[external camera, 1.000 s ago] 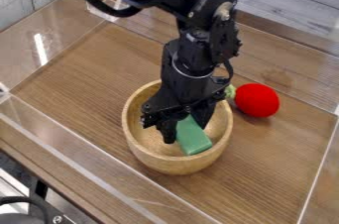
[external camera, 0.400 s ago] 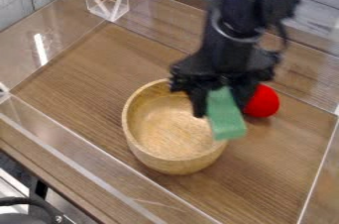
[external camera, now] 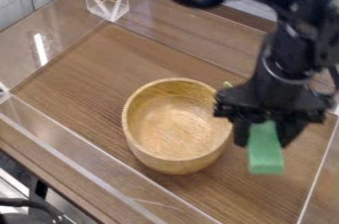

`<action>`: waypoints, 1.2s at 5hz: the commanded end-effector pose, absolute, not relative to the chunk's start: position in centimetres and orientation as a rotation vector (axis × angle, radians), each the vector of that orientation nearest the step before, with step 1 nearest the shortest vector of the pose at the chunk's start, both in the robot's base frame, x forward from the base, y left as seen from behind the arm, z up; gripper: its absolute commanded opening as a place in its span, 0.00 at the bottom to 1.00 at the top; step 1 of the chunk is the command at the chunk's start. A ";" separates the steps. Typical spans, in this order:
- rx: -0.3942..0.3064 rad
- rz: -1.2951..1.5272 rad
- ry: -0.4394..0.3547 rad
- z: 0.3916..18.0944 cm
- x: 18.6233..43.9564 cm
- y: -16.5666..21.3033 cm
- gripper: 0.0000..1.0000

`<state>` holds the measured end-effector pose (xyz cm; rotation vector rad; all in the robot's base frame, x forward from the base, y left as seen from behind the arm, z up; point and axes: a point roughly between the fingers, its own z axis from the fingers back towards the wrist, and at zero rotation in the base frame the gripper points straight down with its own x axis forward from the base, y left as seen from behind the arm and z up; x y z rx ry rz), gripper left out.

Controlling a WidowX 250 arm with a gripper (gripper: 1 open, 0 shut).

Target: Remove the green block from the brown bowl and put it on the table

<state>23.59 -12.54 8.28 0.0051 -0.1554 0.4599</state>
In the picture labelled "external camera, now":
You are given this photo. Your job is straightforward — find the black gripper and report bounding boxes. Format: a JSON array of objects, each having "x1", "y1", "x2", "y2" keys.
[{"x1": 214, "y1": 34, "x2": 337, "y2": 148}]

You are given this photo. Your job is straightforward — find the clear acrylic front wall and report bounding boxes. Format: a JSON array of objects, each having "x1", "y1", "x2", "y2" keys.
[{"x1": 0, "y1": 82, "x2": 222, "y2": 224}]

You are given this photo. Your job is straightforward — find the black table clamp bracket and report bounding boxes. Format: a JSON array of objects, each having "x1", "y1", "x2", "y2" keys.
[{"x1": 0, "y1": 177, "x2": 79, "y2": 224}]

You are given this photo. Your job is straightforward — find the green rectangular block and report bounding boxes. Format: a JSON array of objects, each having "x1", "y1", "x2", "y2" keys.
[{"x1": 249, "y1": 121, "x2": 285, "y2": 174}]

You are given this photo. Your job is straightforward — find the brown wooden bowl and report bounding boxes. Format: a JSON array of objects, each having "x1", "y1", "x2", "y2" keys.
[{"x1": 122, "y1": 78, "x2": 234, "y2": 175}]

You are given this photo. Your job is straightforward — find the red plush strawberry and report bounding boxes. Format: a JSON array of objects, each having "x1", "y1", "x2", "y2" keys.
[{"x1": 224, "y1": 81, "x2": 234, "y2": 88}]

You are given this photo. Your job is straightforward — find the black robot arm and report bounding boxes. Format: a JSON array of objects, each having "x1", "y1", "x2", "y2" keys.
[{"x1": 173, "y1": 0, "x2": 339, "y2": 147}]

